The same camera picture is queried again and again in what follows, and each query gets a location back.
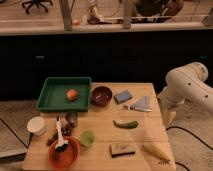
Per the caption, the green pepper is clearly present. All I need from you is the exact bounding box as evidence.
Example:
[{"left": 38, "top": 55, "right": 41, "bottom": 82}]
[{"left": 113, "top": 120, "right": 138, "bottom": 129}]

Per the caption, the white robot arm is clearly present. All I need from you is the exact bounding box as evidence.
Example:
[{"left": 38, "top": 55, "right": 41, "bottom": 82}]
[{"left": 157, "top": 62, "right": 213, "bottom": 127}]

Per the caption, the small green cup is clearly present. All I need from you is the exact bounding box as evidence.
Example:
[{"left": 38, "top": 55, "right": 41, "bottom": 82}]
[{"left": 80, "top": 130, "right": 95, "bottom": 148}]

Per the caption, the metal cup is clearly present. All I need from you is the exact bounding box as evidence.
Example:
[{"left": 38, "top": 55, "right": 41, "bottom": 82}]
[{"left": 65, "top": 112, "right": 78, "bottom": 128}]

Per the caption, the white paper cup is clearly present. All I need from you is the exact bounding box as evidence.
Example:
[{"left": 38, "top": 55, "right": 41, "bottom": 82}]
[{"left": 27, "top": 116, "right": 47, "bottom": 136}]

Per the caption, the grey triangular cloth piece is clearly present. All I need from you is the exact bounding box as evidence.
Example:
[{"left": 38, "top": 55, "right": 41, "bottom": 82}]
[{"left": 124, "top": 96, "right": 152, "bottom": 112}]

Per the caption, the yellow corn cob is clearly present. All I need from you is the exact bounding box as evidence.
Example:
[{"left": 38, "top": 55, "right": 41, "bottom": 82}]
[{"left": 143, "top": 143, "right": 170, "bottom": 164}]

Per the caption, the blue sponge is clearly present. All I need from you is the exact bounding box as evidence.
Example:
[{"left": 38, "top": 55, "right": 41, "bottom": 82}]
[{"left": 114, "top": 90, "right": 132, "bottom": 104}]

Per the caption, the brown yellow sponge block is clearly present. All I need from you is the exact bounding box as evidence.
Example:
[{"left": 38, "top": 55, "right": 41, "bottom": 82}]
[{"left": 109, "top": 143, "right": 136, "bottom": 158}]

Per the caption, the dark red bowl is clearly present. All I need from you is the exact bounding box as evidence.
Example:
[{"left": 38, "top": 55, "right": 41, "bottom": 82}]
[{"left": 91, "top": 86, "right": 112, "bottom": 107}]

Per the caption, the orange tomato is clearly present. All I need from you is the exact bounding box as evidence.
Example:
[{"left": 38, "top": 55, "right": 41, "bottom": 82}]
[{"left": 66, "top": 89, "right": 78, "bottom": 101}]

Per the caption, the dark grapes bunch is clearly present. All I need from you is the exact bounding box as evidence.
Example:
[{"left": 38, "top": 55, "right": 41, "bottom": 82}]
[{"left": 46, "top": 125, "right": 72, "bottom": 146}]

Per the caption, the white dish brush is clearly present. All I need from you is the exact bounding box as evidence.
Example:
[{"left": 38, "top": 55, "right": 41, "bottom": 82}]
[{"left": 55, "top": 117, "right": 68, "bottom": 153}]

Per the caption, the orange plastic bowl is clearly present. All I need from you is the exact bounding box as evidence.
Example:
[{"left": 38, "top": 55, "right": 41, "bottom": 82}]
[{"left": 48, "top": 137, "right": 80, "bottom": 171}]

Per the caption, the green plastic tray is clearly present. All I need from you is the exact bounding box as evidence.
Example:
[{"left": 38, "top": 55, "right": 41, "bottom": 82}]
[{"left": 37, "top": 77, "right": 92, "bottom": 112}]

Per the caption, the black office chair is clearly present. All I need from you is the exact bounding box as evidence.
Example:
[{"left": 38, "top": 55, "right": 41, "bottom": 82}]
[{"left": 22, "top": 0, "right": 53, "bottom": 14}]

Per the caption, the black cable right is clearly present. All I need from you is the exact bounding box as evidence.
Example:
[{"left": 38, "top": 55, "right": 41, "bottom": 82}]
[{"left": 165, "top": 125, "right": 213, "bottom": 151}]

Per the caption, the black cable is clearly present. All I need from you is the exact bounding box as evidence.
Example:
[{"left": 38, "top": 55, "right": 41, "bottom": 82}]
[
  {"left": 0, "top": 118, "right": 29, "bottom": 149},
  {"left": 165, "top": 125, "right": 213, "bottom": 151}
]

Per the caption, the black cable left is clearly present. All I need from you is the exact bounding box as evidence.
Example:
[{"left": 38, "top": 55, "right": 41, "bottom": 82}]
[{"left": 0, "top": 118, "right": 29, "bottom": 149}]

